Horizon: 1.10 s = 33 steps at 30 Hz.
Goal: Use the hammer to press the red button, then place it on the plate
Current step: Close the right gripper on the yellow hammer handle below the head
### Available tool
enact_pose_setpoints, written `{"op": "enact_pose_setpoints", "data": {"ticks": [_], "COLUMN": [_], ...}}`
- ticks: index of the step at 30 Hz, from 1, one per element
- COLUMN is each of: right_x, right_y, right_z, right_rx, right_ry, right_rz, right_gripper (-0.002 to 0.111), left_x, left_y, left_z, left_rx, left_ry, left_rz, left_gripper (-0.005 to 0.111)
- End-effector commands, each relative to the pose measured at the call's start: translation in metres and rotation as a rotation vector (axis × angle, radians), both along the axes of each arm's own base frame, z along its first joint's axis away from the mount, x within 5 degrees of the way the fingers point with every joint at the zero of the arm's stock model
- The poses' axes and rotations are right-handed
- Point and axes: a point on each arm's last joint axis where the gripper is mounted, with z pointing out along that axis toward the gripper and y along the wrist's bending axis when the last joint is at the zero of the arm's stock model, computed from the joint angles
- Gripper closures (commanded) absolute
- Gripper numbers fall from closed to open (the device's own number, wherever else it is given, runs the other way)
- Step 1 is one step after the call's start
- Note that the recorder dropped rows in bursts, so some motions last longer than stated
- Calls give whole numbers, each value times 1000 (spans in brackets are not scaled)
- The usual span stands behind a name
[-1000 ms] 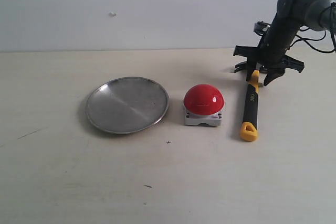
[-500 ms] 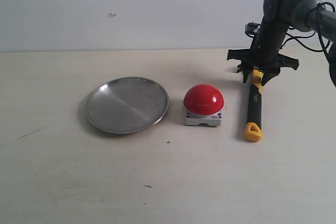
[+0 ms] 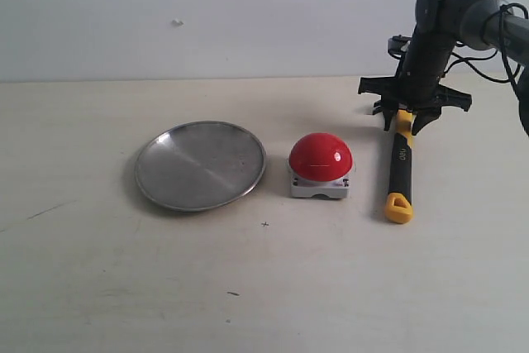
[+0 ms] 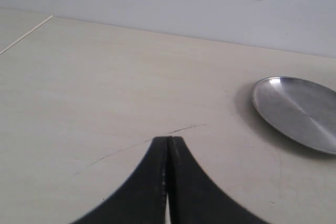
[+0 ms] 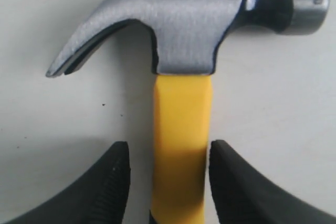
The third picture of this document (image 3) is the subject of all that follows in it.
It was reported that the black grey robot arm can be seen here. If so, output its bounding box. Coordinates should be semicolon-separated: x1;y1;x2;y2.
358;0;528;135

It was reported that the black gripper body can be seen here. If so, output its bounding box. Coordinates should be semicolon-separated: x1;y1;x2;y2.
358;31;472;112

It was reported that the yellow black claw hammer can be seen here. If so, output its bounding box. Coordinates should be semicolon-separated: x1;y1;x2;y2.
384;110;413;224

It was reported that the round stainless steel plate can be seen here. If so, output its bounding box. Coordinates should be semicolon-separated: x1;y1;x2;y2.
134;121;267;212

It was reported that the red dome push button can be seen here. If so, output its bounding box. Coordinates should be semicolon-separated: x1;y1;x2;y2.
288;132;355;199

